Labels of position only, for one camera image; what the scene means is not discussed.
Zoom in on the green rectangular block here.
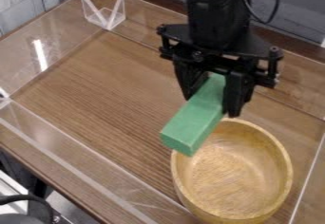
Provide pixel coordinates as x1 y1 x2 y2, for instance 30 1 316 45
161 74 226 157

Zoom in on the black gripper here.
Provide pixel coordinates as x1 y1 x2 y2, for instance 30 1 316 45
158 0 284 118

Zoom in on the black cable bottom left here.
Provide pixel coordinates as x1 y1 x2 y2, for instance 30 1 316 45
0 194 55 224

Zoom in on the brown wooden bowl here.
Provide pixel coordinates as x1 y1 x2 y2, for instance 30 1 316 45
170 119 293 224

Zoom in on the clear acrylic corner bracket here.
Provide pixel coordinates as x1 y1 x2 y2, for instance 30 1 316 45
82 0 126 30

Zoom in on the clear acrylic tray wall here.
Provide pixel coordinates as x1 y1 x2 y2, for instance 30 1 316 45
0 0 325 224

